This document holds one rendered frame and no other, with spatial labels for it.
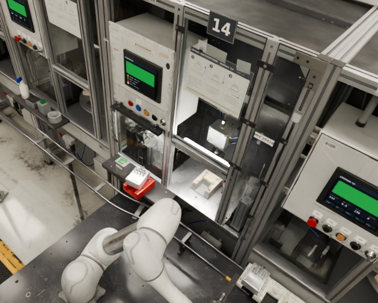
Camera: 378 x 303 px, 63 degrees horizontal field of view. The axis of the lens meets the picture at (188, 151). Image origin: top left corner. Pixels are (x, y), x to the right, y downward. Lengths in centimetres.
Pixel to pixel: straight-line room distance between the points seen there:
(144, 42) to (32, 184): 220
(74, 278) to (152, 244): 59
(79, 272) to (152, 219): 57
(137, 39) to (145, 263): 99
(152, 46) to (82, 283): 116
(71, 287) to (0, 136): 259
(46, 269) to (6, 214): 127
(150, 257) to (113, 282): 76
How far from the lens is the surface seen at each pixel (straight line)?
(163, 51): 146
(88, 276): 169
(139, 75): 159
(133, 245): 117
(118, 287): 192
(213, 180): 199
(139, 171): 193
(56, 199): 318
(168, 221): 125
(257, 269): 178
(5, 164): 364
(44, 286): 200
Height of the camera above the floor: 245
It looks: 44 degrees down
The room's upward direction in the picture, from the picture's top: 9 degrees clockwise
